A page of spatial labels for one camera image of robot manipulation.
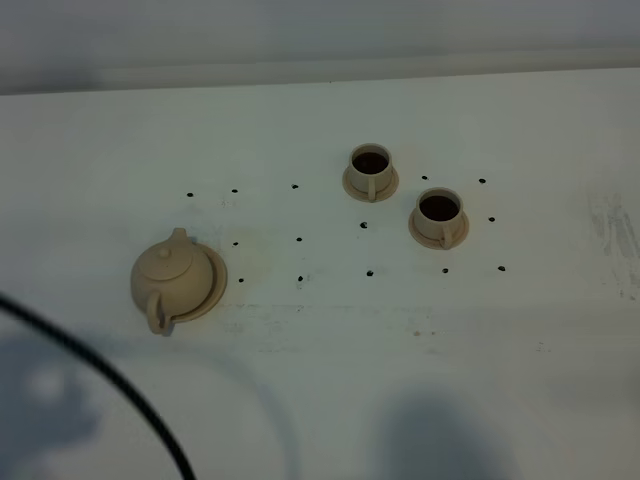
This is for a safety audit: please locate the beige teacup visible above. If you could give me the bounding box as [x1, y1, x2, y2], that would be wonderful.
[413, 188, 465, 250]
[346, 143, 393, 200]

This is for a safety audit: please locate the beige front teacup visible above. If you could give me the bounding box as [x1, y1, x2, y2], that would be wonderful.
[413, 188, 465, 250]

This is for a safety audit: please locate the beige front saucer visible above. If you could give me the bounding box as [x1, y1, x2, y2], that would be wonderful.
[408, 208, 469, 250]

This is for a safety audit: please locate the beige teapot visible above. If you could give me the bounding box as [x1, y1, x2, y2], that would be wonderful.
[130, 228, 216, 335]

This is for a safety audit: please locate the beige rear saucer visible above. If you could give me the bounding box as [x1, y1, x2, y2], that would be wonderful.
[342, 169, 399, 203]

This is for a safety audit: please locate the beige teapot saucer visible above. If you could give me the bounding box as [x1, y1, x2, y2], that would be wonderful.
[169, 243, 228, 324]

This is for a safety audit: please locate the beige rear teacup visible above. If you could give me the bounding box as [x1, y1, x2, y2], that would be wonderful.
[346, 143, 393, 200]

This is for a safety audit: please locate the black braided camera cable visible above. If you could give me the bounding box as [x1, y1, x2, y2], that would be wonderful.
[0, 292, 197, 480]

